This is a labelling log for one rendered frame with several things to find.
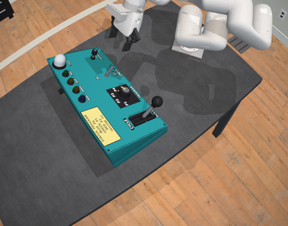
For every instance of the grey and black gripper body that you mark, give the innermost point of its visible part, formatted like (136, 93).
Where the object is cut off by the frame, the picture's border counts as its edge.
(133, 20)

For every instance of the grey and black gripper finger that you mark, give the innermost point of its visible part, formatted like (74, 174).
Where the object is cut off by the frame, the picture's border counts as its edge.
(128, 43)
(114, 30)

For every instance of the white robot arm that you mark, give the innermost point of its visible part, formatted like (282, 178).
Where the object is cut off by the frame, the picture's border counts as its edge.
(251, 24)

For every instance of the teal control console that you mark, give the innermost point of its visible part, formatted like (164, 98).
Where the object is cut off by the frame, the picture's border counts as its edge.
(120, 120)

